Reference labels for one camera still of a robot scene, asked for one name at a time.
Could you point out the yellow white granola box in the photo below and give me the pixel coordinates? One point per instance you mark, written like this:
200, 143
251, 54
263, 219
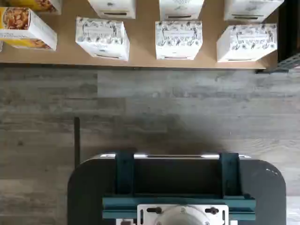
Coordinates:
35, 4
28, 30

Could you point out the black thin pole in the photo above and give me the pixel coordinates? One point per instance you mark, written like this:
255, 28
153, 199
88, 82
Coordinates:
77, 140

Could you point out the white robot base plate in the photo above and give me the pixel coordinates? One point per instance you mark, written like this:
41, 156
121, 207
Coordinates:
145, 213

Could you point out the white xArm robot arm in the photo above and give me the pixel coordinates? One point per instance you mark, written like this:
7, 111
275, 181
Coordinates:
182, 218

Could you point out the white floral print carton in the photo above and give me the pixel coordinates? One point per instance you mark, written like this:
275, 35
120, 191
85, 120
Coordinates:
247, 43
181, 8
178, 39
253, 9
102, 39
112, 7

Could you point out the black rounded robot cart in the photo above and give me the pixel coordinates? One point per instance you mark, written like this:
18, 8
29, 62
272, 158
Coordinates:
89, 187

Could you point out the teal metal mounting frame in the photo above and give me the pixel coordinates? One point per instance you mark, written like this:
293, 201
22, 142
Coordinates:
124, 173

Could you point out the white patterned cartons group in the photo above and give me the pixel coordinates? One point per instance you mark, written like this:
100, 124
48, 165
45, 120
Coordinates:
140, 47

